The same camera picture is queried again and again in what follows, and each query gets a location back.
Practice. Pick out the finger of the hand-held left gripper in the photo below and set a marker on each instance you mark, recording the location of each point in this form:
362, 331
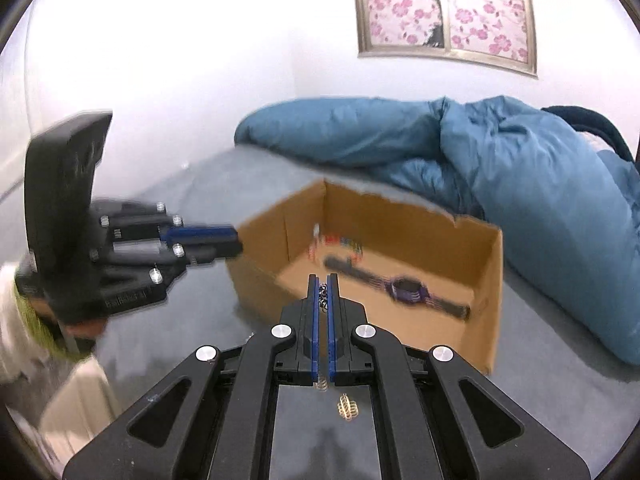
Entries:
215, 250
200, 233

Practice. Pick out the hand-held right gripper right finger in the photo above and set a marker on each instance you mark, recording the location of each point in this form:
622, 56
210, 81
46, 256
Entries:
331, 330

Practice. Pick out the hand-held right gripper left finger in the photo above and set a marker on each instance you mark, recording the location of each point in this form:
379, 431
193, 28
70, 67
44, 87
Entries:
314, 330

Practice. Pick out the small white tag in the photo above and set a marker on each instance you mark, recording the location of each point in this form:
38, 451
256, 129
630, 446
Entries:
315, 230

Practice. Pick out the brown cardboard box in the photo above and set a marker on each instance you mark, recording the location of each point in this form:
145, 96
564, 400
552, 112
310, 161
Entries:
480, 285

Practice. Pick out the white ribbed clothing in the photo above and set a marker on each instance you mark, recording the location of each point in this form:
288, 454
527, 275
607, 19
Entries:
80, 410

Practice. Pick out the blue duvet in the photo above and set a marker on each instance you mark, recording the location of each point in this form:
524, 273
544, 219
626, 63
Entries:
525, 170

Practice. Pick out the window poster with pink blossoms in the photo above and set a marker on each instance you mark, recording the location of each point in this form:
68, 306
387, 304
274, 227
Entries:
400, 10

